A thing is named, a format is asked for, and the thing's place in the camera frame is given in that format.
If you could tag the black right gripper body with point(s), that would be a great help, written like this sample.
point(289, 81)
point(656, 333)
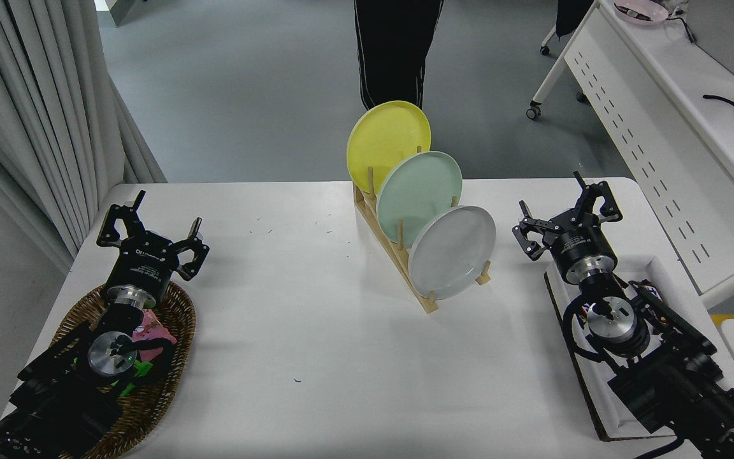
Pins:
point(580, 245)

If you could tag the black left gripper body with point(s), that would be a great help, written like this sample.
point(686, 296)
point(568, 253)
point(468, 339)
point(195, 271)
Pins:
point(144, 264)

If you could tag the pale grey plate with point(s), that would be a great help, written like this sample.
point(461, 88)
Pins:
point(453, 255)

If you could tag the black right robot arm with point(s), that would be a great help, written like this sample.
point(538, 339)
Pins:
point(673, 382)

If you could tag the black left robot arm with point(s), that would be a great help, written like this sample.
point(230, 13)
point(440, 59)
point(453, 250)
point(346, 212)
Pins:
point(55, 408)

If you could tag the mint green plate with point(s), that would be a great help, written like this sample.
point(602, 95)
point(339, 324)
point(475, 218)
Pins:
point(418, 191)

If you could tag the wooden plate rack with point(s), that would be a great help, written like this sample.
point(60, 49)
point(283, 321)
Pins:
point(405, 274)

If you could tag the yellow plate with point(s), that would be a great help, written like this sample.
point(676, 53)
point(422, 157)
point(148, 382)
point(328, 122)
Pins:
point(383, 140)

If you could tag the pink snack packet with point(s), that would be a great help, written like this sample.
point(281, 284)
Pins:
point(153, 331)

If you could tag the white desk with perforated panel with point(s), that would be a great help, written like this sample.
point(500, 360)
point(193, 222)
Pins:
point(660, 127)

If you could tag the bright green packet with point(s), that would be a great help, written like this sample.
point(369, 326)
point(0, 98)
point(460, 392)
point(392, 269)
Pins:
point(144, 368)

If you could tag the brown wicker basket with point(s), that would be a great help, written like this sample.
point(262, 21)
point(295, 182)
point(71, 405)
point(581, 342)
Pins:
point(169, 382)

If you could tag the white rectangular tray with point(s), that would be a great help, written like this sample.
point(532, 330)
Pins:
point(587, 389)

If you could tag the pale grey curtain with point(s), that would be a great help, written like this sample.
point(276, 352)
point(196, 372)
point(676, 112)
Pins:
point(23, 95)

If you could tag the pink bowl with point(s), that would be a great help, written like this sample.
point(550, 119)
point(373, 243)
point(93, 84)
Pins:
point(644, 13)

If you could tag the grey laptop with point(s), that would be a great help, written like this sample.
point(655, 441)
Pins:
point(724, 32)

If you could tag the person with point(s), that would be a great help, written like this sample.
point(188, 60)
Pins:
point(392, 51)

